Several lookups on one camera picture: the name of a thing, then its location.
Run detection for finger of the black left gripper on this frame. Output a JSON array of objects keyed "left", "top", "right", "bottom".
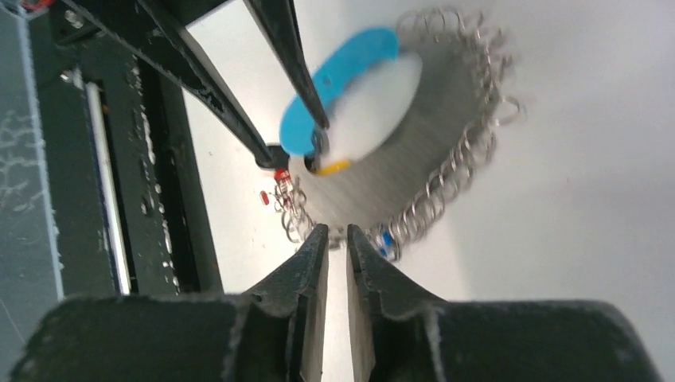
[
  {"left": 245, "top": 0, "right": 330, "bottom": 128},
  {"left": 66, "top": 0, "right": 289, "bottom": 169}
]

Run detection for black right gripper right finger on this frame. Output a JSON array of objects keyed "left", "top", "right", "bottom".
[{"left": 347, "top": 224, "right": 661, "bottom": 381}]

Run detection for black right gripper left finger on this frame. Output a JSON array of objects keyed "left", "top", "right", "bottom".
[{"left": 10, "top": 224, "right": 328, "bottom": 381}]

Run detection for blue key tag with key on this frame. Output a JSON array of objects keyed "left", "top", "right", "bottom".
[{"left": 377, "top": 231, "right": 396, "bottom": 259}]

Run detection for red key tag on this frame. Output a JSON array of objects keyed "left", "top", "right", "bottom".
[{"left": 258, "top": 168, "right": 292, "bottom": 211}]

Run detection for yellow key tag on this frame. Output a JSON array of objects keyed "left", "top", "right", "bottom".
[{"left": 314, "top": 160, "right": 352, "bottom": 176}]

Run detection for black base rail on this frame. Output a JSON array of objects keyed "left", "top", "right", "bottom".
[{"left": 28, "top": 1, "right": 222, "bottom": 296}]

